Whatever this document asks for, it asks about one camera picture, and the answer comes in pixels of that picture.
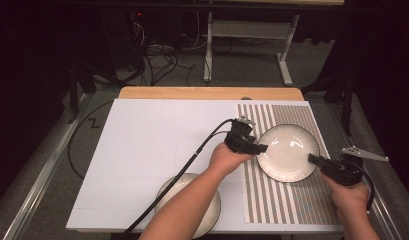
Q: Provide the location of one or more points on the striped placemat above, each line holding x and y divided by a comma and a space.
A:
292, 203

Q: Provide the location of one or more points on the person's right hand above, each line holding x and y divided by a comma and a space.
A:
348, 196

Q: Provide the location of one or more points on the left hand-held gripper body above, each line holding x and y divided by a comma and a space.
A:
239, 138

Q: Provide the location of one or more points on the dark computer tower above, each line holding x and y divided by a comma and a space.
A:
132, 30

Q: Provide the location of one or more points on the white desk frame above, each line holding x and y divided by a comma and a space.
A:
248, 29

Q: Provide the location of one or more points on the white paper sheet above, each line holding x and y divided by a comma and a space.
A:
142, 140

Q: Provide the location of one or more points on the black stand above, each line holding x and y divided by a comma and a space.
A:
75, 93
345, 100

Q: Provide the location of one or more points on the white plate with dark rim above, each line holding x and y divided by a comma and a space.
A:
288, 153
214, 206

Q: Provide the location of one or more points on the person's left hand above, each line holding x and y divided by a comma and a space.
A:
225, 160

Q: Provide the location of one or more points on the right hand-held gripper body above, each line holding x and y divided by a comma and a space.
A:
345, 170

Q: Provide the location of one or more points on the metal floor rail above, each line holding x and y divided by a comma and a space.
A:
382, 213
42, 173

